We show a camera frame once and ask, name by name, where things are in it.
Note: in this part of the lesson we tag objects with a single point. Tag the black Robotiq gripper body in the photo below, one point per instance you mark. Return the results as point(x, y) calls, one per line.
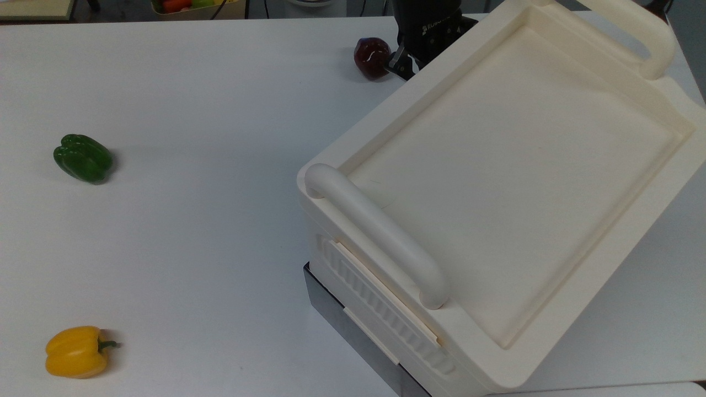
point(427, 22)

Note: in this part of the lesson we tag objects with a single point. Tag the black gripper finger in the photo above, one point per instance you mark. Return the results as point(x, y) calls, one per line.
point(404, 63)

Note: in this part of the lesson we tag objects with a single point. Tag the cream plastic cabinet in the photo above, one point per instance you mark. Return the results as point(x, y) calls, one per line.
point(524, 165)

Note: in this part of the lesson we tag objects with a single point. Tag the dark red toy apple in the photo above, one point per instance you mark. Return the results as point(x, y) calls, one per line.
point(369, 58)

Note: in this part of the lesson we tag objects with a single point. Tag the box of toy vegetables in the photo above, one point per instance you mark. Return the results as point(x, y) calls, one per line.
point(226, 11)

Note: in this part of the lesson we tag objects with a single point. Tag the green toy bell pepper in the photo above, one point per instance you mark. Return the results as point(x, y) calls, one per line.
point(83, 160)

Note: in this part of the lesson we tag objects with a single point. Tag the flat tan board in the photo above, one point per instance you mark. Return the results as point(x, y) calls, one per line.
point(33, 8)

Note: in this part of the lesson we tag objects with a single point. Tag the yellow toy bell pepper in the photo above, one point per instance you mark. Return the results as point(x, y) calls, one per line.
point(74, 353)

